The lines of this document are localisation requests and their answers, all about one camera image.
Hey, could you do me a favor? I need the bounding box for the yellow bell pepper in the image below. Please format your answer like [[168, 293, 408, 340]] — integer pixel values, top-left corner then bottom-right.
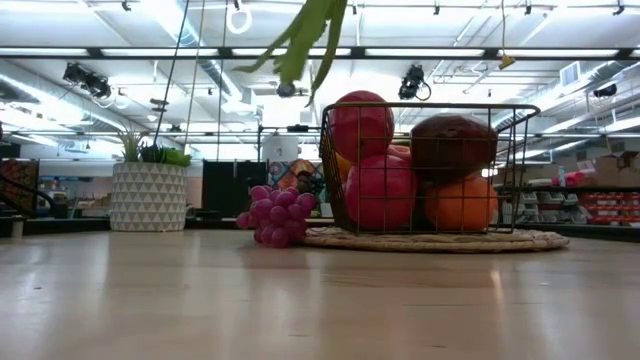
[[334, 151, 353, 185]]

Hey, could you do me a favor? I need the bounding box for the red apple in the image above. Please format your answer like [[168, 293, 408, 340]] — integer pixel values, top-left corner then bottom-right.
[[327, 90, 396, 164], [387, 143, 414, 161], [343, 153, 419, 232]]

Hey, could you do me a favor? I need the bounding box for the green and white leek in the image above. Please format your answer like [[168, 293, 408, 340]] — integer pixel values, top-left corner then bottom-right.
[[232, 0, 349, 109]]

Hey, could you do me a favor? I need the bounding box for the orange fruit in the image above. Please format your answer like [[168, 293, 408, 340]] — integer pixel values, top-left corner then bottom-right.
[[423, 172, 500, 233]]

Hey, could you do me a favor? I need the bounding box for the white box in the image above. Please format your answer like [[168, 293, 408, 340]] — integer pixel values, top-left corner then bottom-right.
[[261, 135, 300, 163]]

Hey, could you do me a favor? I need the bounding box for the purple grape bunch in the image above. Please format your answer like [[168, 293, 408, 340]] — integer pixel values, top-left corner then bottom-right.
[[235, 184, 318, 250]]

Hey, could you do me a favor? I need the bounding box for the black cabinet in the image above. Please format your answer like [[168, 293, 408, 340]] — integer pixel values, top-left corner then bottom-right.
[[202, 159, 269, 220]]

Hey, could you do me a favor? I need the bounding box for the long ceiling light fixture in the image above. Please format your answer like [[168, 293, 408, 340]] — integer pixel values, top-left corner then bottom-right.
[[0, 45, 640, 60]]

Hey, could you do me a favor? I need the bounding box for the succulent in white patterned pot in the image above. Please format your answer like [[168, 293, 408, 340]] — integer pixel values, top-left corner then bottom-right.
[[109, 128, 194, 233]]

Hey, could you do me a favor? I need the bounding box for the white air vent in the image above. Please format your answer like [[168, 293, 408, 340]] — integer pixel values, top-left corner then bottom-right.
[[559, 60, 581, 89]]

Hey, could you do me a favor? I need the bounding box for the storage shelf with bins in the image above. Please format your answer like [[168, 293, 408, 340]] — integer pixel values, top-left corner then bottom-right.
[[499, 169, 640, 229]]

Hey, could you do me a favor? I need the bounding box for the cardboard box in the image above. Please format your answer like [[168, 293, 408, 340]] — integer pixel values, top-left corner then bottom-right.
[[594, 151, 640, 187]]

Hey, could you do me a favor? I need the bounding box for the orange patterned panel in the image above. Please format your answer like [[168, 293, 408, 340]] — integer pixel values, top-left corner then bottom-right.
[[0, 158, 40, 217]]

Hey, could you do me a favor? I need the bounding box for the gold wire basket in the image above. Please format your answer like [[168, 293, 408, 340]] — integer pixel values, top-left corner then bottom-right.
[[318, 101, 542, 236]]

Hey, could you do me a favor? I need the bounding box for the white hanging ring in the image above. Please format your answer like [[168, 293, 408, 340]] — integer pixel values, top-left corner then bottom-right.
[[225, 2, 254, 36]]

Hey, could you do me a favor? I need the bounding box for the long black hanging cable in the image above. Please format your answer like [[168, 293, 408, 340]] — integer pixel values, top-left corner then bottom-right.
[[151, 0, 191, 147]]

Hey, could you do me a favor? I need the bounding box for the black aluminium table frame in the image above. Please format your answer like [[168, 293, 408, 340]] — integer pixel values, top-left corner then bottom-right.
[[0, 214, 640, 245]]

